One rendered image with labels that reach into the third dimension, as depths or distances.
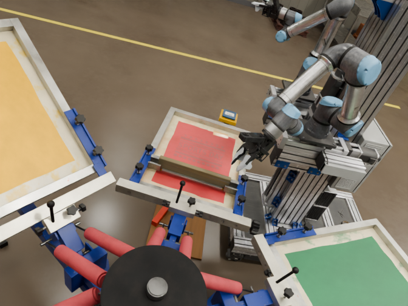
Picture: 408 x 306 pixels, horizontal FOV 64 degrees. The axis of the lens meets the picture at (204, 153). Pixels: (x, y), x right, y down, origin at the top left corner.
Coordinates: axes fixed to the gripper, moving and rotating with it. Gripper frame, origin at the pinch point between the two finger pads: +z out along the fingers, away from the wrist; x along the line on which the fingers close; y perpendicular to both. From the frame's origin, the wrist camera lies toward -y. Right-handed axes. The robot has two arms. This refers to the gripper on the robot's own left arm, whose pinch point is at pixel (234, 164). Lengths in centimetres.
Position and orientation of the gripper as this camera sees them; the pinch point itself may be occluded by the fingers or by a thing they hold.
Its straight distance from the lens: 144.2
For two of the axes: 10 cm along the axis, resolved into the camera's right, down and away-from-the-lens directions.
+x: -3.7, -5.5, 7.5
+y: 6.5, 4.3, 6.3
